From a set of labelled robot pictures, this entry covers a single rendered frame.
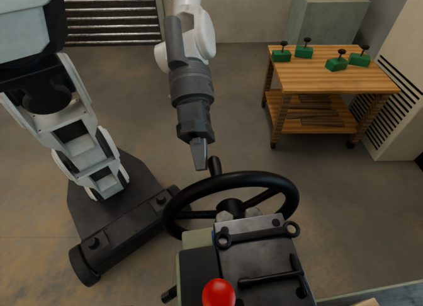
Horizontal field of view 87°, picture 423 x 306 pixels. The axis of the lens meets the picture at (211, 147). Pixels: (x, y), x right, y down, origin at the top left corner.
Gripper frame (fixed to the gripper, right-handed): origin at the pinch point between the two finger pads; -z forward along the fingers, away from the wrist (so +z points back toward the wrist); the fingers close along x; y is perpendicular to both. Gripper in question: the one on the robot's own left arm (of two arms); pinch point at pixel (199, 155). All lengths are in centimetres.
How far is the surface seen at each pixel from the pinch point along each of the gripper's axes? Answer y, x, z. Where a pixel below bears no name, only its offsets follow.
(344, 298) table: 18.7, 6.3, -23.5
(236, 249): 6.4, 15.8, -13.8
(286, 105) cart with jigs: 35, -94, 37
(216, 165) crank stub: 3.2, 2.0, -2.7
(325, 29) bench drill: 86, -141, 111
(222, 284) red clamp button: 5.3, 20.1, -15.6
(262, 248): 9.3, 15.2, -14.1
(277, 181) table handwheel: 13.3, 1.7, -7.0
